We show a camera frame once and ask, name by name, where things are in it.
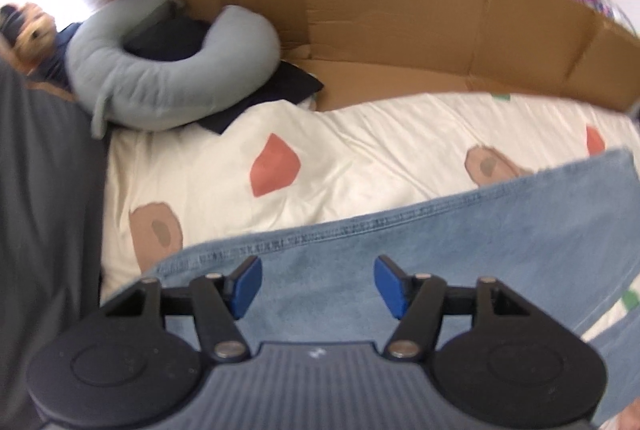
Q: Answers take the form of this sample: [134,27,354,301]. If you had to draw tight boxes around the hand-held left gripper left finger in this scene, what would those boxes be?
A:
[100,256,264,362]

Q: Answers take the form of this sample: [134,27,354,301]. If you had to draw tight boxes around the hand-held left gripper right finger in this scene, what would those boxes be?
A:
[374,255,537,359]

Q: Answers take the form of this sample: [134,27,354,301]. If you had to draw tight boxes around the light blue jeans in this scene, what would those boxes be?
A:
[102,147,640,426]

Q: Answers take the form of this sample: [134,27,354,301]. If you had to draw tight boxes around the cream bear print blanket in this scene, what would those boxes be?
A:
[100,90,640,346]

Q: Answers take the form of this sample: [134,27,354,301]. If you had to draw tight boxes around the dark grey blanket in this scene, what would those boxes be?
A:
[0,60,108,430]

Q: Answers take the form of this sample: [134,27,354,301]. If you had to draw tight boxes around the grey neck pillow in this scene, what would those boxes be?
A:
[65,0,282,138]

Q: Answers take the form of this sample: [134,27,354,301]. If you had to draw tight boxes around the black cloth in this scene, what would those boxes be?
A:
[120,17,325,136]

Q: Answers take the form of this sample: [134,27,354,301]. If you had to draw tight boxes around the flattened cardboard box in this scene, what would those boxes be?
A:
[132,0,640,113]

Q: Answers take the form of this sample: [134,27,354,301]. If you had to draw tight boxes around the brown teddy bear toy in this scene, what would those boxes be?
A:
[0,2,83,93]

